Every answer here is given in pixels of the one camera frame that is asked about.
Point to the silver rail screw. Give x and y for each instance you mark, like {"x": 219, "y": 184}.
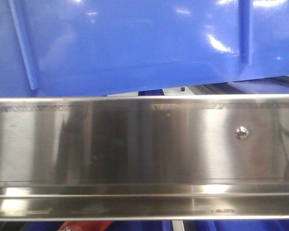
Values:
{"x": 241, "y": 132}

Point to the blue plastic bin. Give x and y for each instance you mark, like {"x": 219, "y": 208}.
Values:
{"x": 99, "y": 47}

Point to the stainless steel rail panel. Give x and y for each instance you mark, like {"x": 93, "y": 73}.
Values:
{"x": 155, "y": 157}

